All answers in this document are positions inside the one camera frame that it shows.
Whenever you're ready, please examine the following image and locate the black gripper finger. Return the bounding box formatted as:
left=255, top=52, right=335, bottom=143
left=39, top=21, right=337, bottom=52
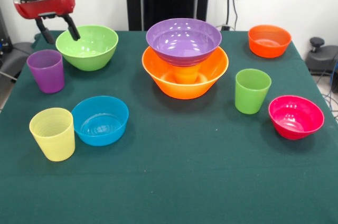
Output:
left=62, top=14, right=81, bottom=42
left=35, top=17, right=56, bottom=45

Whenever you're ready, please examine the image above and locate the large yellow-orange bowl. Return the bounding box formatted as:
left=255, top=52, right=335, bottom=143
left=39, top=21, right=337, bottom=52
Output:
left=141, top=45, right=230, bottom=100

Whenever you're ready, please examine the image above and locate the purple bowl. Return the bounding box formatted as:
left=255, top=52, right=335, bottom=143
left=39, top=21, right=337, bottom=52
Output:
left=145, top=17, right=222, bottom=68

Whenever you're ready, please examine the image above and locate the pink bowl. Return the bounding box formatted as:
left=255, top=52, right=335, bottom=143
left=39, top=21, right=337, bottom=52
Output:
left=268, top=95, right=325, bottom=141

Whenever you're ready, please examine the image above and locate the red-orange bowl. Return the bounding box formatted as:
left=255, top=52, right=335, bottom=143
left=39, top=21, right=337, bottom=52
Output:
left=248, top=24, right=293, bottom=59

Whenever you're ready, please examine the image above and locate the black electronic device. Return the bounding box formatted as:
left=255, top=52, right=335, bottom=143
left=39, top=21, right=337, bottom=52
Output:
left=0, top=7, right=13, bottom=60

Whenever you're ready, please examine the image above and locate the dark grey stand base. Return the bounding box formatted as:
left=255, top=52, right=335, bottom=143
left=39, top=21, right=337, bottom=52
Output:
left=305, top=36, right=338, bottom=76
left=0, top=41, right=36, bottom=82

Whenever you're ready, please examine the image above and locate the dark green tablecloth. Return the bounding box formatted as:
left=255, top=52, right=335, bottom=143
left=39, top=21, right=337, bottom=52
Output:
left=0, top=30, right=338, bottom=224

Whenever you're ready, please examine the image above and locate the green bowl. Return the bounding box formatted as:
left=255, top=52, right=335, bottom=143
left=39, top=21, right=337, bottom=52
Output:
left=55, top=24, right=119, bottom=72

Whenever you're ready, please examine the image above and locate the blue cable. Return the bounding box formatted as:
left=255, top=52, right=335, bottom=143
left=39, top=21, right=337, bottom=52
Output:
left=323, top=59, right=338, bottom=119

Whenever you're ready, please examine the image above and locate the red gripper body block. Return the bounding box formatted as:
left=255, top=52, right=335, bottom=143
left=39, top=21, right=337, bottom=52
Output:
left=13, top=0, right=77, bottom=20

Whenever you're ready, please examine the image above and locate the purple cup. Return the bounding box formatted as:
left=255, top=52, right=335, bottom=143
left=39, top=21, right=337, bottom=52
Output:
left=26, top=49, right=65, bottom=95

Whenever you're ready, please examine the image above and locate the orange cup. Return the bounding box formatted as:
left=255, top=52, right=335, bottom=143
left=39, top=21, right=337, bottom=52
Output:
left=173, top=64, right=201, bottom=85

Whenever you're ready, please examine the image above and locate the blue bowl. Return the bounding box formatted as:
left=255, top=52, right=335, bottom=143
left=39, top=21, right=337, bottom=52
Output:
left=71, top=96, right=130, bottom=147

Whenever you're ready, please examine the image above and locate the yellow cup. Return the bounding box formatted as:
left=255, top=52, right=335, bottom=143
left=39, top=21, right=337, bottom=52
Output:
left=29, top=107, right=76, bottom=162

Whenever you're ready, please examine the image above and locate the green cup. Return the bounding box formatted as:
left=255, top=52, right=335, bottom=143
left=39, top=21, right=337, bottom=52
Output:
left=234, top=68, right=273, bottom=115

